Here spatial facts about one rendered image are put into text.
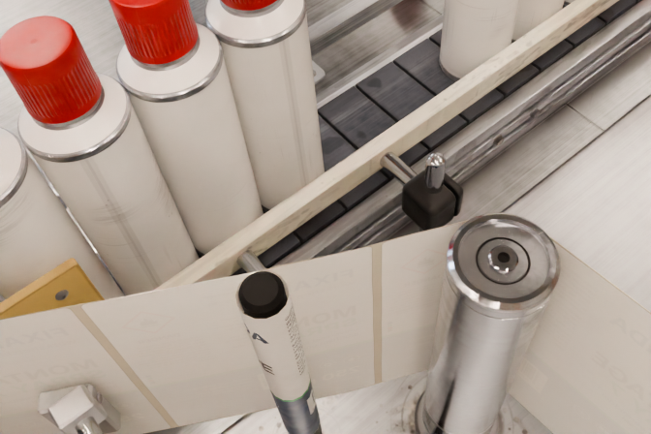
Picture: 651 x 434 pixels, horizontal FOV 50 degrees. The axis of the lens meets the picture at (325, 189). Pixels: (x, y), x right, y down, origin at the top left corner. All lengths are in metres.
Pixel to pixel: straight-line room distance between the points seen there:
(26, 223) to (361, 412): 0.21
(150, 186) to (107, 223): 0.03
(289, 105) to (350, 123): 0.14
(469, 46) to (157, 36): 0.26
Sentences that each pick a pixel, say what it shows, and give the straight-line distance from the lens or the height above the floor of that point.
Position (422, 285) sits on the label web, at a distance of 0.29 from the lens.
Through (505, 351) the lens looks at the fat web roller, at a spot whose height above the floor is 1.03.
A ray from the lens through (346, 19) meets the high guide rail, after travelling 0.48.
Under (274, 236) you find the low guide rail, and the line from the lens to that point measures 0.44.
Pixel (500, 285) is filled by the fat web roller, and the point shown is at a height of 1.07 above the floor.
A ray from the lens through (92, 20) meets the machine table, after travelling 0.73.
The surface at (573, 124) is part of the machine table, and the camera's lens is 0.60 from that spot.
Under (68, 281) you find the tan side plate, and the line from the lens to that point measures 0.37.
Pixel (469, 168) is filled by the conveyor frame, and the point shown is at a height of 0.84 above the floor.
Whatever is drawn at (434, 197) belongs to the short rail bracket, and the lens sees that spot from 0.43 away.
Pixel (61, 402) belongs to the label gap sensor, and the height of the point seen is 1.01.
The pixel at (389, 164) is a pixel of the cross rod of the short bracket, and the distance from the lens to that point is 0.46.
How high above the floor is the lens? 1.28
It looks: 55 degrees down
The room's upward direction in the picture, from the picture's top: 7 degrees counter-clockwise
